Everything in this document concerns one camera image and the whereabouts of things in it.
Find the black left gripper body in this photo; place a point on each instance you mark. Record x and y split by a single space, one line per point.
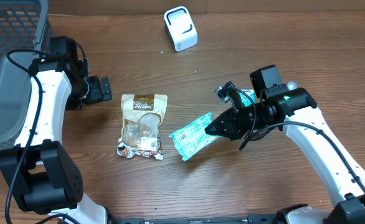
90 91

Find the brown Pantree bag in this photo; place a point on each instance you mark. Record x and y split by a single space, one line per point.
142 115

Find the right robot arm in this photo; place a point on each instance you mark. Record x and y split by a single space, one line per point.
293 110

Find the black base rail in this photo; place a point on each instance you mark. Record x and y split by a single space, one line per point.
195 221

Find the green wet wipes pack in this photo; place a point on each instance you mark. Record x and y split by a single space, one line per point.
190 139

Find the colourful snack packet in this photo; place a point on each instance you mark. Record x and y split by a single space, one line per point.
130 152

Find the grey plastic mesh basket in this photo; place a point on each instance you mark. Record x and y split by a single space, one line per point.
25 31

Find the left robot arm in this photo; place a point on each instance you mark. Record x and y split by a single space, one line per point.
40 174

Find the white barcode scanner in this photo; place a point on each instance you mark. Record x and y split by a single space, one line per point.
180 27

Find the green Kleenex tissue pack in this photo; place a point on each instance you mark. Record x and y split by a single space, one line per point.
247 97

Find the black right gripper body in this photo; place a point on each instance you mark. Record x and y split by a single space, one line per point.
234 123

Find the yellow Vim dish soap bottle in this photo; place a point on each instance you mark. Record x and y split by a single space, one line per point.
292 85

